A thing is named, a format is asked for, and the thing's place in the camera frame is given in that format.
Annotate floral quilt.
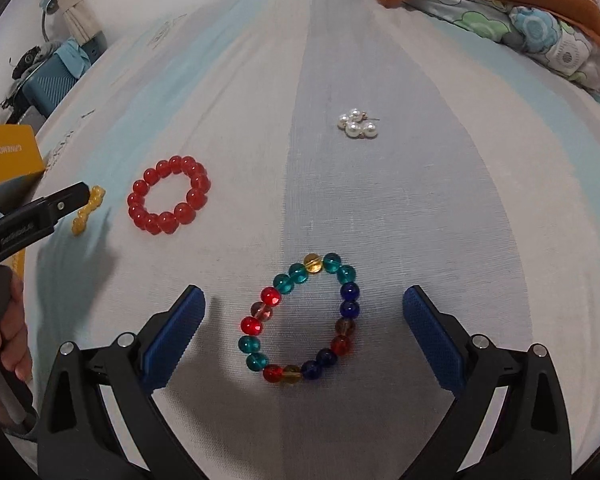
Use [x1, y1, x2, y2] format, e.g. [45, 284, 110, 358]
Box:
[403, 0, 600, 103]

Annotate teal suitcase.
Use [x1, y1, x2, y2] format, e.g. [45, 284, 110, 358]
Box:
[21, 53, 91, 118]

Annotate striped bed sheet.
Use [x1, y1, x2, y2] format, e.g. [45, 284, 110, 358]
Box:
[24, 0, 600, 479]

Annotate light blue cloth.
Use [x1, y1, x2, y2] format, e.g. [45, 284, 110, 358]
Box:
[55, 38, 92, 79]

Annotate yellow amber bead bracelet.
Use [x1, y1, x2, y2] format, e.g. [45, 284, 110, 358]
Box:
[70, 184, 107, 238]

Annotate multicolour glass bead bracelet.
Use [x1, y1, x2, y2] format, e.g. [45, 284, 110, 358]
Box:
[237, 251, 361, 386]

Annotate sky print cardboard box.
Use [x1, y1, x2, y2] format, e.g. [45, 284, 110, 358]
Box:
[0, 172, 43, 219]

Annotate blue desk lamp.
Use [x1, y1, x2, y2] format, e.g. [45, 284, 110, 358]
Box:
[40, 0, 59, 42]

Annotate red bead bracelet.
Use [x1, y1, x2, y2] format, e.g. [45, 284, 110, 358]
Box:
[126, 154, 214, 236]

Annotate yellow box flap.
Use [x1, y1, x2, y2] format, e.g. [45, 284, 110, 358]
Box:
[0, 125, 45, 184]

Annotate person's left hand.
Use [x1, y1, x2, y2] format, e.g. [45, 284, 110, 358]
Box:
[0, 271, 34, 426]

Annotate white pearl earrings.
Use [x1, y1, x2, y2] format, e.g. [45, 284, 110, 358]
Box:
[337, 107, 379, 140]

